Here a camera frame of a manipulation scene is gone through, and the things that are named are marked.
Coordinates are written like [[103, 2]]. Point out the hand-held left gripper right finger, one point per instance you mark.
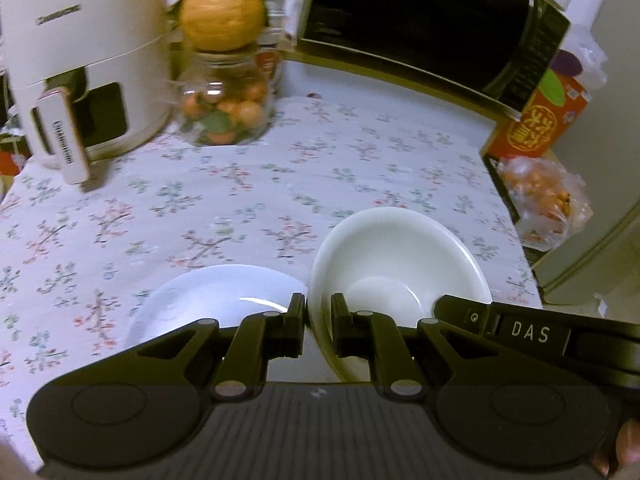
[[342, 325]]

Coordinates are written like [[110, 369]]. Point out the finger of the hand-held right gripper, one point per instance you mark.
[[465, 315]]

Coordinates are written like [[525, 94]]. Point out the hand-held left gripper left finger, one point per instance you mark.
[[296, 325]]

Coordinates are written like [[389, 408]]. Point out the cream bowl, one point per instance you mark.
[[390, 255]]

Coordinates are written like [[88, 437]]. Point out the white plate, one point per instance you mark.
[[215, 295]]

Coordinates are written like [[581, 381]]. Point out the person's right hand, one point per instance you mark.
[[622, 452]]

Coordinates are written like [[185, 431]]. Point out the plastic bag of oranges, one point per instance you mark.
[[540, 195]]

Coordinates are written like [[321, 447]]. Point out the floral tablecloth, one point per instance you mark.
[[150, 210]]

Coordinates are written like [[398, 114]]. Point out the red gift box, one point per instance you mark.
[[540, 115]]

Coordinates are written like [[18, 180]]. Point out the glass jar of small oranges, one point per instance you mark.
[[225, 105]]

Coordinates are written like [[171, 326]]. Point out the glass mug with red label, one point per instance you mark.
[[270, 65]]

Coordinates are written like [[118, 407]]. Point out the clear plastic bag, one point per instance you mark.
[[590, 60]]

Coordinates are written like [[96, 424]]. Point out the black microwave oven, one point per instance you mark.
[[425, 25]]

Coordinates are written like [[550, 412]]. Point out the large leafy orange citrus fruit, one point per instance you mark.
[[222, 10]]

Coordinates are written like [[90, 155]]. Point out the white air fryer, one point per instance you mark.
[[75, 35]]

